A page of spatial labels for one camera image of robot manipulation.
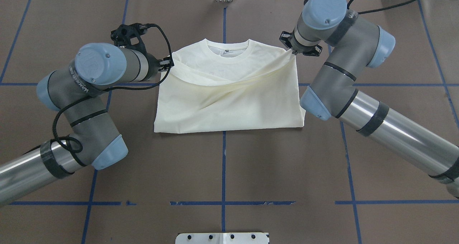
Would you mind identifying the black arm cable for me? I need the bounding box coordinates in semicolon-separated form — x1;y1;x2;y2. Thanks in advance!
52;23;175;167
346;0;427;15

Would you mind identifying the white camera mast base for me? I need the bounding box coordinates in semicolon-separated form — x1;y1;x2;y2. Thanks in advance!
175;232;270;244

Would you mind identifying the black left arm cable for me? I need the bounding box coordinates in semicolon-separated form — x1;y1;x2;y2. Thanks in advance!
52;23;175;167

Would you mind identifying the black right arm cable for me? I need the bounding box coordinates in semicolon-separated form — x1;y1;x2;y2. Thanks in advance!
346;0;427;15

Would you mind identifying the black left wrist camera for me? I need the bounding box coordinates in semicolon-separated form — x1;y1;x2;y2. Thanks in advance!
110;23;147;54

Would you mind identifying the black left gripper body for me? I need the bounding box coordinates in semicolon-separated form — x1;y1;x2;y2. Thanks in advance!
145;54;163;81

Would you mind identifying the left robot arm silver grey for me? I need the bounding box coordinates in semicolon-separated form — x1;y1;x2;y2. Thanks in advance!
1;43;174;206

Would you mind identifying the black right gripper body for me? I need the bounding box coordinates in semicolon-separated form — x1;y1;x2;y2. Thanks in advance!
290;36;312;54

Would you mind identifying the cream long-sleeve cat shirt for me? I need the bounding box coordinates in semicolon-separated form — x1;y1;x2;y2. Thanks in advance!
153;39;305;134

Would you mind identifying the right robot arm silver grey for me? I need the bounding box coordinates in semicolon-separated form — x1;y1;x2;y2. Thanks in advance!
285;0;459;198

